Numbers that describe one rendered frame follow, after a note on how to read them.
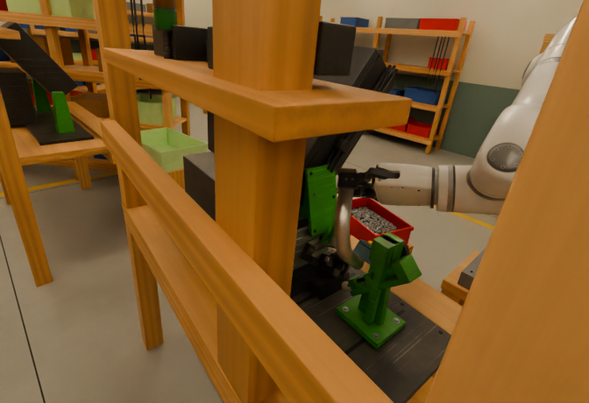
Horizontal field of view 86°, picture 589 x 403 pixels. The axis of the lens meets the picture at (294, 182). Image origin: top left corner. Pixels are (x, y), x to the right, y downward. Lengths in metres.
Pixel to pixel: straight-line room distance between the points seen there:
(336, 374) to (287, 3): 0.43
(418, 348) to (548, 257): 0.76
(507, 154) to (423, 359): 0.60
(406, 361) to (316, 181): 0.52
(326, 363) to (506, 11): 6.30
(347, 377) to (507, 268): 0.22
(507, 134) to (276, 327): 0.42
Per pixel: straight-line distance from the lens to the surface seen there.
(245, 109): 0.38
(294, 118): 0.35
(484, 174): 0.54
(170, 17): 0.85
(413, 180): 0.59
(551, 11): 6.37
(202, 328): 0.97
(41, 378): 2.20
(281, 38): 0.44
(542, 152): 0.24
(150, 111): 3.58
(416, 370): 0.94
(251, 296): 0.47
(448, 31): 6.03
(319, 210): 0.97
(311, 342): 0.42
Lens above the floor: 1.60
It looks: 23 degrees down
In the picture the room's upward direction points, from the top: 5 degrees clockwise
